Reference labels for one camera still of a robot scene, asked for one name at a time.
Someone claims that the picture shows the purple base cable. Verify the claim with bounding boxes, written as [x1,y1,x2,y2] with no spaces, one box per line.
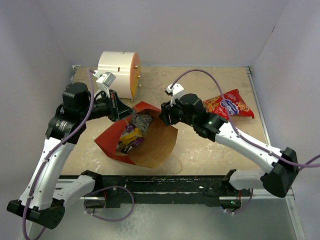
[83,185,135,222]
[223,188,254,216]

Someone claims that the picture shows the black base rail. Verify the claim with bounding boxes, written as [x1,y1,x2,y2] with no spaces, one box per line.
[85,175,251,209]

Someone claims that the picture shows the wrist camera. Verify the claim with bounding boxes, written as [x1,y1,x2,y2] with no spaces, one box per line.
[165,83,185,107]
[92,70,116,98]

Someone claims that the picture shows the red candy bag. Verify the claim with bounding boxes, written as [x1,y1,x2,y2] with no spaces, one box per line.
[203,89,255,120]

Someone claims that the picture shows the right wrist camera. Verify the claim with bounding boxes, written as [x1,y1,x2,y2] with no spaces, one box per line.
[165,83,185,107]

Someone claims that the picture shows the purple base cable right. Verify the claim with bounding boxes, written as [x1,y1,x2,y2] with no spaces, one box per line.
[223,188,254,216]

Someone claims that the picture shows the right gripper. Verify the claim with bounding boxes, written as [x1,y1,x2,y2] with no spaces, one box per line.
[158,94,196,127]

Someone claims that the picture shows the red paper bag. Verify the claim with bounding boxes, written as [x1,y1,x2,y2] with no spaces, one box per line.
[94,101,178,168]

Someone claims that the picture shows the silver snack wrapper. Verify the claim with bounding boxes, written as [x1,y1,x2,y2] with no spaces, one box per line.
[131,113,153,134]

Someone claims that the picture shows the brown purple candy bar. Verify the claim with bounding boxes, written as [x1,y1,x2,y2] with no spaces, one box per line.
[116,123,144,154]

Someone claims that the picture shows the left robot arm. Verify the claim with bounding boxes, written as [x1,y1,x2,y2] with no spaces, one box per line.
[7,82,136,230]

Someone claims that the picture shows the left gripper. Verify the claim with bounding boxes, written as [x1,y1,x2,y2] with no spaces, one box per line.
[80,89,136,122]

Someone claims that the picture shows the yellow brown candy pack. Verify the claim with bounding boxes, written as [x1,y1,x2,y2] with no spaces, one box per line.
[119,127,142,145]

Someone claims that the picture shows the white cylinder drum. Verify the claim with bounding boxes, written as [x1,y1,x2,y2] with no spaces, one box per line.
[97,51,141,100]

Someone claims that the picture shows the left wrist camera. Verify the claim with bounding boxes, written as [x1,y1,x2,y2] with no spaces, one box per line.
[92,70,116,98]

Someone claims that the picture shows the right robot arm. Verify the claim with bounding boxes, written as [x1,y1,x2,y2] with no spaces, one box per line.
[159,93,299,198]

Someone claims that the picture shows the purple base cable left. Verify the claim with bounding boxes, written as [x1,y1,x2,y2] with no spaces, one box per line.
[83,185,135,222]

